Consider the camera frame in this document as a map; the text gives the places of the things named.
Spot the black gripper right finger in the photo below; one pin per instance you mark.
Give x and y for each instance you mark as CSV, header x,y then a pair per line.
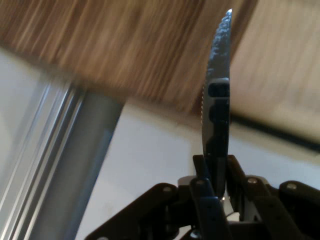
x,y
280,215

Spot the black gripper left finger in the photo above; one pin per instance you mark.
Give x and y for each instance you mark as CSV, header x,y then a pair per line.
x,y
155,215

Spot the silver table knife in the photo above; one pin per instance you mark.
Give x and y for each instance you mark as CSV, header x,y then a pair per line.
x,y
220,62

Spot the dark brown wooden cabinet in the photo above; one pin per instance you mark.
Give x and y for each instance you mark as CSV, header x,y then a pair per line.
x,y
100,37

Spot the aluminium wall rail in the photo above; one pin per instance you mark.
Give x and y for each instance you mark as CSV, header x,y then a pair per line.
x,y
62,162

